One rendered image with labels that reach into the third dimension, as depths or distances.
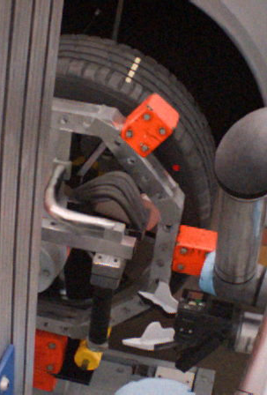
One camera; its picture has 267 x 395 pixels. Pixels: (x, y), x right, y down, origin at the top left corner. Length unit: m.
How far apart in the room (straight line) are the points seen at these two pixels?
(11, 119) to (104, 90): 1.03
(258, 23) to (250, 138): 0.77
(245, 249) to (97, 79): 0.51
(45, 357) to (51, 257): 0.40
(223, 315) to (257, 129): 0.49
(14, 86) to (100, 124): 0.97
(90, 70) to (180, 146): 0.23
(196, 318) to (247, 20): 0.71
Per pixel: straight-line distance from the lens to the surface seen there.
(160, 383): 1.06
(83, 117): 1.55
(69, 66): 1.63
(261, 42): 1.83
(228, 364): 2.74
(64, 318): 1.83
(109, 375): 2.28
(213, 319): 1.46
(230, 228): 1.25
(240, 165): 1.09
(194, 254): 1.65
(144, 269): 1.80
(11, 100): 0.59
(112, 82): 1.61
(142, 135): 1.54
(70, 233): 1.45
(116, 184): 1.49
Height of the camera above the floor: 1.76
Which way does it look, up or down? 30 degrees down
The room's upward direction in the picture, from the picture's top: 8 degrees clockwise
